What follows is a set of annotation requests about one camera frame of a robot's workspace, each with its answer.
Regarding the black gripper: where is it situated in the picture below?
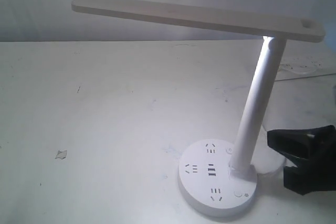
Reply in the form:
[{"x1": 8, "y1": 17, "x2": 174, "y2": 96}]
[{"x1": 267, "y1": 125, "x2": 335, "y2": 195}]

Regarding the white desk lamp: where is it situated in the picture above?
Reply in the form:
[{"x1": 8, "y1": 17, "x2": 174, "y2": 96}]
[{"x1": 71, "y1": 0, "x2": 326, "y2": 217}]

